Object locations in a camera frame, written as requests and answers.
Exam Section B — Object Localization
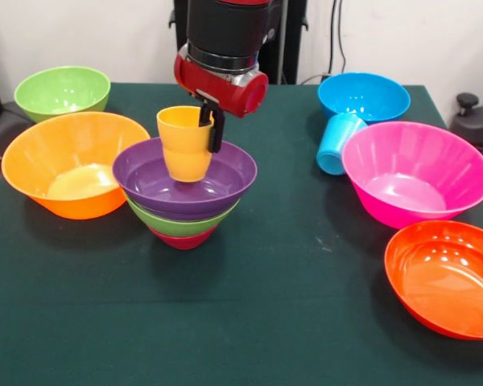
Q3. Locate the yellow cup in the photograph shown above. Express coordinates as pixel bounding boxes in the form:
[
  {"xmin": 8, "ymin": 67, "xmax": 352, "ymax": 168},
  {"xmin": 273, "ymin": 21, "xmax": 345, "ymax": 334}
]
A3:
[{"xmin": 156, "ymin": 105, "xmax": 215, "ymax": 183}]

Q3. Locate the small crimson bowl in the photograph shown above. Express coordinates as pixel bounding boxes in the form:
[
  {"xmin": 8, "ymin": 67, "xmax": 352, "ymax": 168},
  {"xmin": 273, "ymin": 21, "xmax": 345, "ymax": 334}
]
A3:
[{"xmin": 147, "ymin": 225, "xmax": 218, "ymax": 250}]

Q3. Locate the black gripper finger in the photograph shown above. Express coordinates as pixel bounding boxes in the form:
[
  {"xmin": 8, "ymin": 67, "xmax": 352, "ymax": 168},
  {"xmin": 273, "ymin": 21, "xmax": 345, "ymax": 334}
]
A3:
[
  {"xmin": 208, "ymin": 106, "xmax": 226, "ymax": 154},
  {"xmin": 198, "ymin": 103, "xmax": 215, "ymax": 129}
]

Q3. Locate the dark green table cloth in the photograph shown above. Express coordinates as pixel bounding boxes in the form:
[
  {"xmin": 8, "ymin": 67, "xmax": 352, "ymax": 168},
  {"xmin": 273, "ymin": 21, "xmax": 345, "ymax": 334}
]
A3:
[{"xmin": 0, "ymin": 82, "xmax": 483, "ymax": 386}]

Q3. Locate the orange-red shallow bowl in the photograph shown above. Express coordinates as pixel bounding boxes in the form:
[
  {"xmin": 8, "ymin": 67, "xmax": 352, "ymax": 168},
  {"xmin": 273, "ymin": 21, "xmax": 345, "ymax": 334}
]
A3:
[{"xmin": 384, "ymin": 220, "xmax": 483, "ymax": 341}]

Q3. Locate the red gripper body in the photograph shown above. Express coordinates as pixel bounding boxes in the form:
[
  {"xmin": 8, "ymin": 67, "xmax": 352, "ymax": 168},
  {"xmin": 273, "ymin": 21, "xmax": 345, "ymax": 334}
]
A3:
[{"xmin": 173, "ymin": 46, "xmax": 270, "ymax": 119}]

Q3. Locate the purple bowl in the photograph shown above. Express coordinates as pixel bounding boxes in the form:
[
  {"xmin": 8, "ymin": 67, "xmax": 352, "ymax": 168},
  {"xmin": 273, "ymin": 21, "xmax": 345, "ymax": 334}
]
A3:
[{"xmin": 112, "ymin": 137, "xmax": 258, "ymax": 220}]

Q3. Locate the green bowl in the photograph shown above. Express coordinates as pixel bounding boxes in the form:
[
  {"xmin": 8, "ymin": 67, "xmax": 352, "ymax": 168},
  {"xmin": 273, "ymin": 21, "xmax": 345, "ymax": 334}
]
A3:
[
  {"xmin": 126, "ymin": 197, "xmax": 241, "ymax": 237},
  {"xmin": 14, "ymin": 65, "xmax": 112, "ymax": 124}
]

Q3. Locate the black stand base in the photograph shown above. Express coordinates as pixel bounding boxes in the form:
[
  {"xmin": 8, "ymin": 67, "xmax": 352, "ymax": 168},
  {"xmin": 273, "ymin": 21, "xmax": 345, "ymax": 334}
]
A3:
[
  {"xmin": 0, "ymin": 100, "xmax": 35, "ymax": 162},
  {"xmin": 450, "ymin": 92, "xmax": 483, "ymax": 148}
]

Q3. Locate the blue bowl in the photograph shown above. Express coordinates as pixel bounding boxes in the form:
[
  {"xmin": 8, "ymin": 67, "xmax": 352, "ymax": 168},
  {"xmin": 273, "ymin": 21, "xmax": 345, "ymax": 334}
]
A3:
[{"xmin": 316, "ymin": 72, "xmax": 411, "ymax": 125}]

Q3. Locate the large orange bowl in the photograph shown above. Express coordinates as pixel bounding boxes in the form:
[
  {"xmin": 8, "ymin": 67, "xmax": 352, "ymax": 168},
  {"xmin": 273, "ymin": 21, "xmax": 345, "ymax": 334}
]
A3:
[{"xmin": 1, "ymin": 111, "xmax": 151, "ymax": 220}]

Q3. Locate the large magenta bowl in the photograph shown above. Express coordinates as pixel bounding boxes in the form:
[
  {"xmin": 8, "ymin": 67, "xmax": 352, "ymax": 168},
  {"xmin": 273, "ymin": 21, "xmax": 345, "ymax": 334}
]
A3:
[{"xmin": 341, "ymin": 121, "xmax": 483, "ymax": 230}]

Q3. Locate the blue cup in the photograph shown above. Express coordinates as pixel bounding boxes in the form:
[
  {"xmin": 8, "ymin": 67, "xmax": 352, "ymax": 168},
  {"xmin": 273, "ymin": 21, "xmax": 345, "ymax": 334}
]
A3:
[{"xmin": 316, "ymin": 112, "xmax": 369, "ymax": 177}]

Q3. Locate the black wall cable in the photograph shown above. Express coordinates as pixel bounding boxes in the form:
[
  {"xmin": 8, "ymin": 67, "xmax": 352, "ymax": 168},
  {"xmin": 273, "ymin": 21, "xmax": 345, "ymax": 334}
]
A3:
[{"xmin": 328, "ymin": 0, "xmax": 347, "ymax": 80}]

